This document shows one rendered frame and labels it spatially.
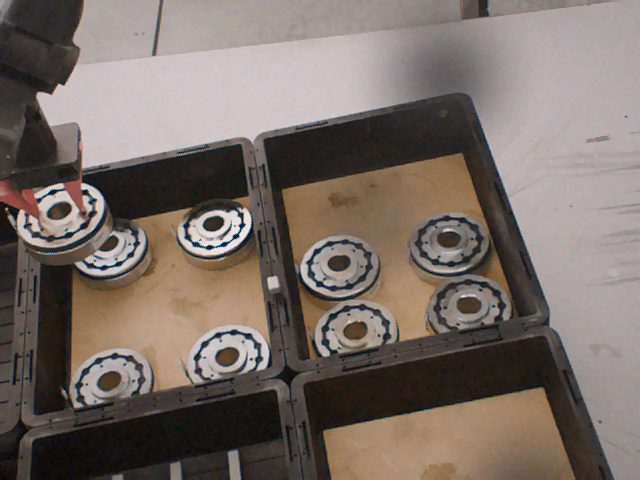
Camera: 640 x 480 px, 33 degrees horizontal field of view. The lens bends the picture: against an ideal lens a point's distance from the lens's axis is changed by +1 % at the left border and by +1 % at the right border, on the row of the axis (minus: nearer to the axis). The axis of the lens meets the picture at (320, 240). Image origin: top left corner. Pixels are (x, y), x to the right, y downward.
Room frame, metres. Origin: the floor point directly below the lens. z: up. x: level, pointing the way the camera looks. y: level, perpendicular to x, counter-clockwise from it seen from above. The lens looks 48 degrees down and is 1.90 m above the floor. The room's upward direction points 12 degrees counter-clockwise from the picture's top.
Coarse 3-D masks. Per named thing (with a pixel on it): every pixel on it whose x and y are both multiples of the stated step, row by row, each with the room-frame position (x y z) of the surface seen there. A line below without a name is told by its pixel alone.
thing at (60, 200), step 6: (54, 198) 0.90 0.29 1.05; (60, 198) 0.90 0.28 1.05; (66, 198) 0.90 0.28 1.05; (48, 204) 0.90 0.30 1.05; (54, 204) 0.90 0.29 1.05; (60, 204) 0.90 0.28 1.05; (66, 204) 0.90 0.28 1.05; (72, 204) 0.89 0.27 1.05; (42, 210) 0.89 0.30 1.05; (48, 210) 0.89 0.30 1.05; (72, 210) 0.88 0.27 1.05; (78, 210) 0.88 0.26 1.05; (42, 216) 0.88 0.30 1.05; (72, 216) 0.87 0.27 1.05; (78, 216) 0.87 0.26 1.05; (42, 222) 0.87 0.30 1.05; (48, 222) 0.87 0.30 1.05; (54, 222) 0.87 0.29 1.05; (60, 222) 0.86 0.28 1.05; (66, 222) 0.86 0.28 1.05; (72, 222) 0.86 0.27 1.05; (48, 228) 0.86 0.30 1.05; (54, 228) 0.86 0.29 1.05; (60, 228) 0.86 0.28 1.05
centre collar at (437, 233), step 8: (440, 232) 0.89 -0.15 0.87; (448, 232) 0.89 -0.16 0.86; (456, 232) 0.89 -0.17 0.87; (464, 232) 0.88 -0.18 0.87; (432, 240) 0.88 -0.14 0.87; (464, 240) 0.87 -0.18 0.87; (432, 248) 0.87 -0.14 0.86; (440, 248) 0.86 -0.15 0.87; (448, 248) 0.86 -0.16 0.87; (456, 248) 0.86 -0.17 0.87; (464, 248) 0.86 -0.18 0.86
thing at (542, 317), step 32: (448, 96) 1.07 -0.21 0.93; (288, 128) 1.07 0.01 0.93; (320, 128) 1.06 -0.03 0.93; (480, 128) 1.00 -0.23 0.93; (256, 160) 1.03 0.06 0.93; (512, 224) 0.82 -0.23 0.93; (288, 320) 0.76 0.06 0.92; (512, 320) 0.69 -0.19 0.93; (544, 320) 0.68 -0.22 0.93; (288, 352) 0.71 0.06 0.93; (352, 352) 0.69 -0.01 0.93; (384, 352) 0.68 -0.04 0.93
